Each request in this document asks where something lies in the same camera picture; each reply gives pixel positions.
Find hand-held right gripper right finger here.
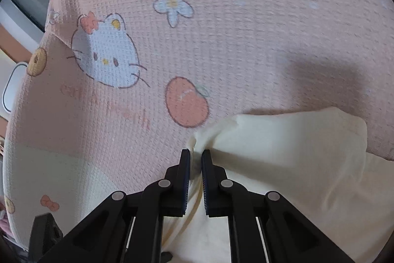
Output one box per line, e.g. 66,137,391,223
201,149,354,263

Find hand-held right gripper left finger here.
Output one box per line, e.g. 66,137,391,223
37,149,192,263

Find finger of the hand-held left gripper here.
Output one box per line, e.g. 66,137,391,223
28,213,64,263

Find cream t-shirt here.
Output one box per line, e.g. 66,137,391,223
160,107,394,263

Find white rounded panel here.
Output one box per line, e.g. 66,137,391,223
1,64,29,121

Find pink and white printed blanket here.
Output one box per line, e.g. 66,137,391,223
3,0,394,263

